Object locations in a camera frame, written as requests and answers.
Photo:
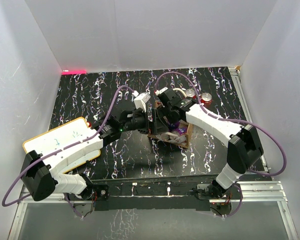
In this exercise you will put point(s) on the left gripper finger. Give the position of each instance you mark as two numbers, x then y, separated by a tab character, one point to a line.
153	122
162	125

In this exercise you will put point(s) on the red Coca-Cola can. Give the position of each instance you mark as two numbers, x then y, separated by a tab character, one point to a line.
206	98
190	93

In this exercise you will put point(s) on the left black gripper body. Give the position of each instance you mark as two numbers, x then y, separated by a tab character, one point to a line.
138	122

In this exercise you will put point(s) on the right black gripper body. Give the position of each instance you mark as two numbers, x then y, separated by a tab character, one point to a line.
167	111

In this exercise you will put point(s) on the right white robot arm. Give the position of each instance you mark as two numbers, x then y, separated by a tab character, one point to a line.
243	143

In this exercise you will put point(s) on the yellow-framed whiteboard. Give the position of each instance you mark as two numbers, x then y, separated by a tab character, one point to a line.
59	137

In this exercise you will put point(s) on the aluminium frame rail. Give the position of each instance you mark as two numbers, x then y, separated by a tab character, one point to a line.
257	211

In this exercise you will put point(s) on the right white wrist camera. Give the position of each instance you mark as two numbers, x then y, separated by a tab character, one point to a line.
160	91

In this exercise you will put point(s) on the pink tape strip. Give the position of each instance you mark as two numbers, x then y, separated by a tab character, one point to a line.
73	72

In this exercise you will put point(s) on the burlap canvas tote bag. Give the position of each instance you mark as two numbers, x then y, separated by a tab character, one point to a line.
168	122

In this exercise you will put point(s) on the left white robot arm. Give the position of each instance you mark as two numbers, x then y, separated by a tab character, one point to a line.
49	156

